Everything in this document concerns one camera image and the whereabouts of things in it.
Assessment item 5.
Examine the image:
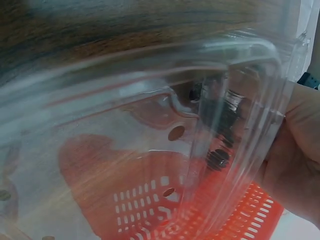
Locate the person's right hand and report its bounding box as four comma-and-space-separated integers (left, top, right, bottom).
256, 82, 320, 226

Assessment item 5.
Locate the black wrist band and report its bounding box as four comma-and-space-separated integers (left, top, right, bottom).
296, 71, 320, 91

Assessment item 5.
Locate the orange plastic basket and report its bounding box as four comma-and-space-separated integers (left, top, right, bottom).
58, 133, 286, 240

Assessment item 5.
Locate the clear plastic clamshell container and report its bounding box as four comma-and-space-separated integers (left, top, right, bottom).
0, 27, 313, 240

